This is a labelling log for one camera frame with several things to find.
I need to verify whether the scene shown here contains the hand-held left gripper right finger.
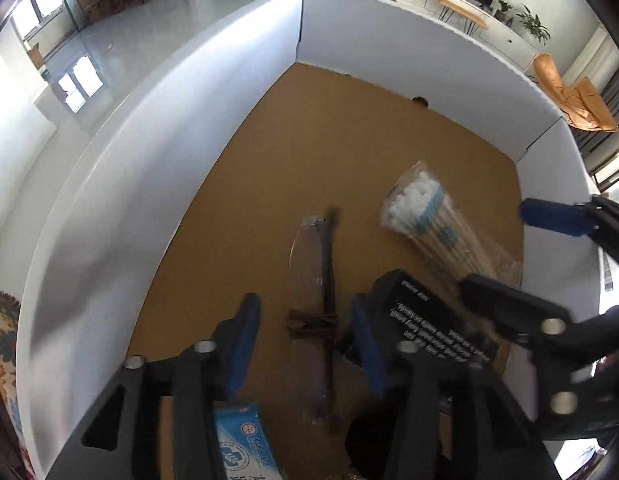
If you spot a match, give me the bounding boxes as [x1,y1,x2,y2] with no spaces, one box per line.
[351,293,561,480]

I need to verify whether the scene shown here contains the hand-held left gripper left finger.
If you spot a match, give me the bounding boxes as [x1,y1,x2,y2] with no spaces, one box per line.
[47,292,263,480]

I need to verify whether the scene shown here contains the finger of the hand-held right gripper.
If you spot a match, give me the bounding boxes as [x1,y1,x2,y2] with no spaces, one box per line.
[458,273,619,442]
[519,194,619,257]

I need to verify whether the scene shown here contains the black box with white print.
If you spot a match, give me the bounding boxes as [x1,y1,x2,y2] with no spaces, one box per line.
[341,268,501,413]

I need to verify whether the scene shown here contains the clear safety glasses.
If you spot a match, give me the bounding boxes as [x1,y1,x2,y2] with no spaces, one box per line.
[284,205,341,434]

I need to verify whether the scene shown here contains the cotton swab packet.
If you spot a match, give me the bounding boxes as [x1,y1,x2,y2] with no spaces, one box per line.
[379,160,523,289]

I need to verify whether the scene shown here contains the white cardboard container box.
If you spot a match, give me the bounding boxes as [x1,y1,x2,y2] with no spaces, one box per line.
[17,0,611,480]

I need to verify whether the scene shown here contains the blue and white medicine box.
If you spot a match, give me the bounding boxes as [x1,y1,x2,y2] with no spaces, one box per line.
[212,402,286,480]

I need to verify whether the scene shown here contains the grey curtain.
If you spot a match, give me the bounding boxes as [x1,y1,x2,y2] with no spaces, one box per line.
[587,62,619,173]

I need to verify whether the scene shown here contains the orange lounge chair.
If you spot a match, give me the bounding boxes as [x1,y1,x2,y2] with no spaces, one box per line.
[533,53,619,134]

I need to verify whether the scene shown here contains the large leafy potted plant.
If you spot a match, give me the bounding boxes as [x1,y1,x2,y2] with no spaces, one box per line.
[516,4,551,44]

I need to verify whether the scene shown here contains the wooden bench with metal legs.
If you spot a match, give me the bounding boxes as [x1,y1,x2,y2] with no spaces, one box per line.
[436,0,491,37]

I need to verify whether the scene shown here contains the floral patterned cloth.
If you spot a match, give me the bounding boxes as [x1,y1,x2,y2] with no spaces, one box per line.
[0,288,23,463]

